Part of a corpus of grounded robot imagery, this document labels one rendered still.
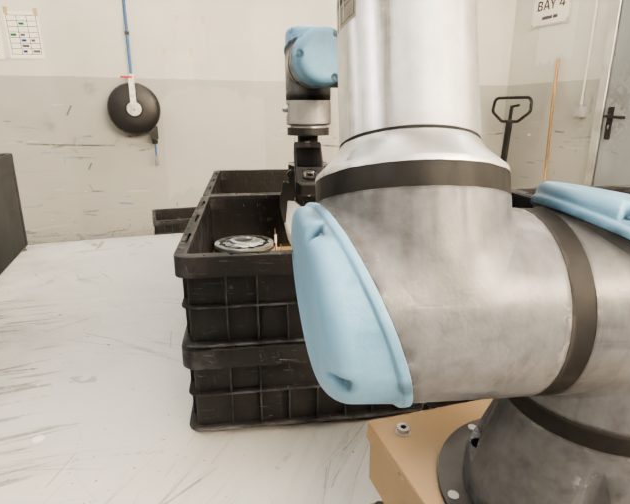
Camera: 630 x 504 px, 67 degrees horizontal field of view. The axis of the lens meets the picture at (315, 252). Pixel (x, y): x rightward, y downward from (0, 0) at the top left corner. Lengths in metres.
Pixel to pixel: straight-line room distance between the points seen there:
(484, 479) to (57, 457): 0.47
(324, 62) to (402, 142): 0.44
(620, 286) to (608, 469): 0.12
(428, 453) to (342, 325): 0.23
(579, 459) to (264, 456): 0.35
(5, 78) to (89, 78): 0.53
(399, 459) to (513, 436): 0.10
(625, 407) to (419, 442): 0.18
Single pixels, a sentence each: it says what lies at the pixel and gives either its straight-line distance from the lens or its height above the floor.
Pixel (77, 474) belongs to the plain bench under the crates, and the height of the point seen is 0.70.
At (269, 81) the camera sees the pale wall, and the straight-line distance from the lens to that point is 4.08.
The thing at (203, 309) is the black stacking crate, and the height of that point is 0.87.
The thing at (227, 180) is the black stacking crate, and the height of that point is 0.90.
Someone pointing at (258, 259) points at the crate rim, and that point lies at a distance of 0.52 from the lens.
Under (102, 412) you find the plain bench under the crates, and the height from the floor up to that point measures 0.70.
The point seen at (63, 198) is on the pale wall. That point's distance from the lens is 4.07.
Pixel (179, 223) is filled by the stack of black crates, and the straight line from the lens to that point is 2.33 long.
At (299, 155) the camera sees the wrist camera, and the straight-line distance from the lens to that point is 0.78.
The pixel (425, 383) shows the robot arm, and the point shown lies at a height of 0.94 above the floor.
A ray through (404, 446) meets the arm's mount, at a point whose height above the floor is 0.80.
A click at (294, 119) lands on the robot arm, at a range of 0.80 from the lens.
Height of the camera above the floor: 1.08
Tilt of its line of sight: 16 degrees down
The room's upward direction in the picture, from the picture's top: straight up
